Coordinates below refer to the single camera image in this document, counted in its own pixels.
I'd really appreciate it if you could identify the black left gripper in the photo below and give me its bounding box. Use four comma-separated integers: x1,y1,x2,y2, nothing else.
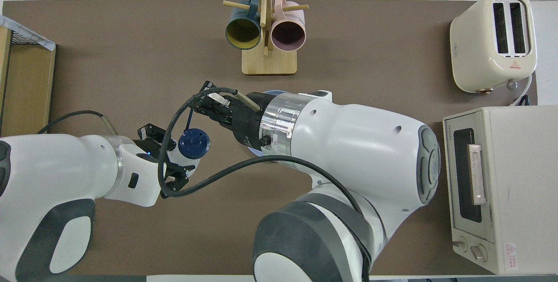
135,124,195,199

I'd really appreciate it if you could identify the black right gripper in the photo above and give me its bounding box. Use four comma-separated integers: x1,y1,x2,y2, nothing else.
194,81,264,154

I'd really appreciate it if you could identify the white bottle with navy cap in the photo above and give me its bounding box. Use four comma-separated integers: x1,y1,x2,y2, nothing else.
168,116,211,176

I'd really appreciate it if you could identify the periwinkle blue plate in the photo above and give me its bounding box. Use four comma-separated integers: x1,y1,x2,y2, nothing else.
244,89,284,163

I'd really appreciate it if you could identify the wooden mug tree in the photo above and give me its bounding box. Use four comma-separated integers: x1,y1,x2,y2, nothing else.
222,0,309,75

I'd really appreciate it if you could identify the teal mug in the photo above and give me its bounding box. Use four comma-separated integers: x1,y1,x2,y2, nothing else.
225,0,262,50

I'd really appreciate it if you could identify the brown table mat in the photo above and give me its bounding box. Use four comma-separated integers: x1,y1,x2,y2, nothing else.
0,0,538,276

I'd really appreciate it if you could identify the pink mug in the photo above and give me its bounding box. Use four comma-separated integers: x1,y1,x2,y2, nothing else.
271,0,306,52

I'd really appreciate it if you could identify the white patterned paper sheet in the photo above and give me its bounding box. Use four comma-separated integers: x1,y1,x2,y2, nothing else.
0,15,56,51

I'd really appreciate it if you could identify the cream two-slot toaster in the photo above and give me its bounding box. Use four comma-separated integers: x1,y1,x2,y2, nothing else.
450,0,538,94

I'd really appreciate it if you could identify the white toaster oven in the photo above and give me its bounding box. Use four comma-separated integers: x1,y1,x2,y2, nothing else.
442,105,558,275

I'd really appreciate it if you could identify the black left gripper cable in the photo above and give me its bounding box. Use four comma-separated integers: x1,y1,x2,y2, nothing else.
38,110,119,136

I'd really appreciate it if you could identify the wooden shelf with wire basket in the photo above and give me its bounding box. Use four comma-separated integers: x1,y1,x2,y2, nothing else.
0,27,56,138

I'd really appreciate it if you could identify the white toaster power cord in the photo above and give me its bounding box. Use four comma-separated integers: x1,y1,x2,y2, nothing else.
508,73,534,106

